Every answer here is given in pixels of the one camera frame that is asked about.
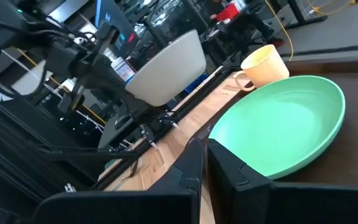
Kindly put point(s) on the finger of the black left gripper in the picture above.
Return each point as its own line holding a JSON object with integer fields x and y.
{"x": 132, "y": 99}

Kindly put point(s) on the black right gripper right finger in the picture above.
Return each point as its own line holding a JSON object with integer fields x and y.
{"x": 291, "y": 205}

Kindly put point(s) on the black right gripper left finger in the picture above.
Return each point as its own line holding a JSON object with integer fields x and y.
{"x": 120, "y": 208}

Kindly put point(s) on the white bowl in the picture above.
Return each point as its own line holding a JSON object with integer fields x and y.
{"x": 166, "y": 71}

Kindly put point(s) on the green plate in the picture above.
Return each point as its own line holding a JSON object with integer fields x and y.
{"x": 275, "y": 124}

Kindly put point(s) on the pale orange plastic mug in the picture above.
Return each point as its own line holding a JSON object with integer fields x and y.
{"x": 266, "y": 68}

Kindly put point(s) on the black computer mouse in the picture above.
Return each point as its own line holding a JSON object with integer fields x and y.
{"x": 123, "y": 122}

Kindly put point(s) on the grey desk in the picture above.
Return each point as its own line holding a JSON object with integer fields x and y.
{"x": 110, "y": 137}

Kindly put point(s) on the black computer monitor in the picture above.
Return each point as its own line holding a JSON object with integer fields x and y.
{"x": 113, "y": 18}

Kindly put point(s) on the blue plastic bin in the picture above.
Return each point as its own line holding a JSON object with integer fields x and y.
{"x": 197, "y": 82}

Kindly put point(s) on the red box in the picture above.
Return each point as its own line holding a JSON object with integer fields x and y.
{"x": 228, "y": 12}

